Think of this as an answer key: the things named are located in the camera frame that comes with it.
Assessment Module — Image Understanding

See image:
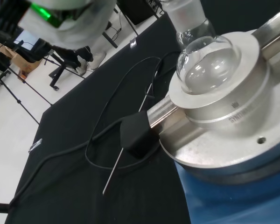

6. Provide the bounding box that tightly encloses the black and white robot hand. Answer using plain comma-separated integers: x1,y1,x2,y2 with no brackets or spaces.
17,0,119,50

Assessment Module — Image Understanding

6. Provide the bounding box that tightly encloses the person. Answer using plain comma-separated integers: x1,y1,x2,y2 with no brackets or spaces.
85,21,114,71
40,40,94,77

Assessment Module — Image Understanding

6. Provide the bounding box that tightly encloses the brown cardboard box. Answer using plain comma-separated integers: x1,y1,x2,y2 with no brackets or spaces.
0,38,44,76

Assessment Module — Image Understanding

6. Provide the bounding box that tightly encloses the black tripod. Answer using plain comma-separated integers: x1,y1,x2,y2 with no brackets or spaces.
0,66,53,126

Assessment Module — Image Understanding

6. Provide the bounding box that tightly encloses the thin metal probe rod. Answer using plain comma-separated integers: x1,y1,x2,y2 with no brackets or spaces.
102,83,154,195

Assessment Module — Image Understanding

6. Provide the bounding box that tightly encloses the clear round-bottom glass flask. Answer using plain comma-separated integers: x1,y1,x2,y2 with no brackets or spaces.
163,0,242,95

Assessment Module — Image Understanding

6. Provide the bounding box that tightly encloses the black bench cloth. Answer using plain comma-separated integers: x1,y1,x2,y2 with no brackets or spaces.
4,14,192,224

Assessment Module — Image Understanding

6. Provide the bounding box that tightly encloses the black desk frame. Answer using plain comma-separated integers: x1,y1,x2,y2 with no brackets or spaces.
102,0,166,49

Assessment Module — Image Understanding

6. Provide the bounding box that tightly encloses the thin black probe cable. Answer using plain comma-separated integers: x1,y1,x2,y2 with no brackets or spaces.
84,50,182,170

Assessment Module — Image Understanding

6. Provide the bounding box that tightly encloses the thick black power cable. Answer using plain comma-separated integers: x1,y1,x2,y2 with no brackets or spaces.
8,118,126,214

